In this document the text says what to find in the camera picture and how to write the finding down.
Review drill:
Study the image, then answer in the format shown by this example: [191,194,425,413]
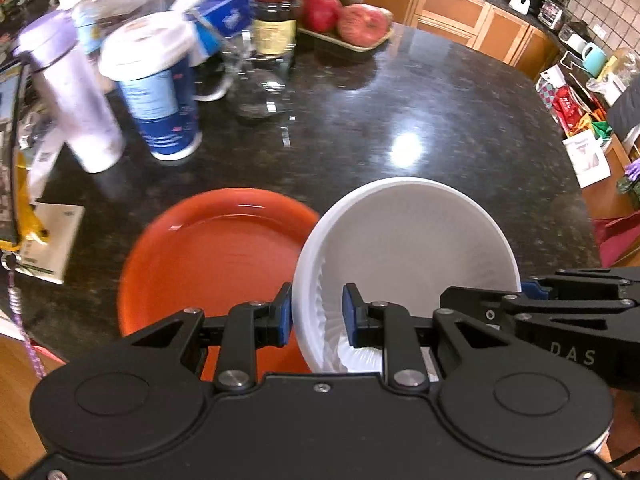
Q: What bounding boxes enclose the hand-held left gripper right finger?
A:
[341,282,511,395]

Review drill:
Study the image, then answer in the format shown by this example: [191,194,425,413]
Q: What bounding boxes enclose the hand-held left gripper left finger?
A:
[117,282,293,395]

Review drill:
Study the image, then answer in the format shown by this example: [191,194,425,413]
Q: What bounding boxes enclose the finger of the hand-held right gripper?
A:
[439,286,631,330]
[520,267,640,301]

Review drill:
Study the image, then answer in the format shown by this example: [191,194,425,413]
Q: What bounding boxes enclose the large white ribbed bowl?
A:
[291,176,522,373]

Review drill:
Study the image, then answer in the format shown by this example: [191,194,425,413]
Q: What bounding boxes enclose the orange plate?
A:
[117,187,321,378]

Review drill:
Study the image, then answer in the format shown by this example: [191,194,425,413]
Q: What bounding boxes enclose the red towel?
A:
[592,215,640,268]

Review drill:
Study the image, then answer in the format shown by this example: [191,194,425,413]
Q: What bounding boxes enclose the white paper bag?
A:
[562,130,612,188]

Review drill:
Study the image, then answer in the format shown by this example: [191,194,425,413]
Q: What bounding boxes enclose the red gift bag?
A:
[537,65,621,136]

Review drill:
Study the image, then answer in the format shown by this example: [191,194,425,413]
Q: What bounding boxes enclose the teal mug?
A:
[581,42,608,76]

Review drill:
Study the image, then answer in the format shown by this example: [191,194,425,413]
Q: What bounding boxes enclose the clear glass cup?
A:
[220,30,296,121]

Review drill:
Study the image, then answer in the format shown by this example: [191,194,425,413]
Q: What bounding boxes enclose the blue paper cup white lid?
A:
[99,14,203,162]

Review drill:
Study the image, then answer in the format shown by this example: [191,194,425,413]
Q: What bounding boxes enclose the white booklet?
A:
[15,202,86,283]

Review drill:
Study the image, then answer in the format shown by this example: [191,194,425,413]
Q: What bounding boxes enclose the beige fruit tray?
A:
[298,24,396,54]

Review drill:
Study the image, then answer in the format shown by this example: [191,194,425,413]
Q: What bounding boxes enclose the yellow packet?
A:
[10,150,51,252]

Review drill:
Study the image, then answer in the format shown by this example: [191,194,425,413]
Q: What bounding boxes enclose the white lilac bottle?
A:
[12,10,126,173]

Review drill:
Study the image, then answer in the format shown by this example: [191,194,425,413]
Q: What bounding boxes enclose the wooden base cabinets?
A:
[362,0,561,78]

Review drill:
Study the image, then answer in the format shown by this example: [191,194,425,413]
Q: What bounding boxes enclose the dark sauce jar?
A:
[251,0,305,58]

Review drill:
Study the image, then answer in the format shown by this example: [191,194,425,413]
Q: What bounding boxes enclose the red apples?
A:
[337,4,392,43]

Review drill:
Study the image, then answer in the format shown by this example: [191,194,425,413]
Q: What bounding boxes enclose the blue tissue pack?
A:
[172,0,253,61]

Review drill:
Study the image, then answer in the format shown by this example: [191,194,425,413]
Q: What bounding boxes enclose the dark red pomegranate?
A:
[300,0,343,33]

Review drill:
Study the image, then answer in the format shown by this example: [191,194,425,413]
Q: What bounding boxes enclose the purple beaded strap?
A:
[2,255,48,378]

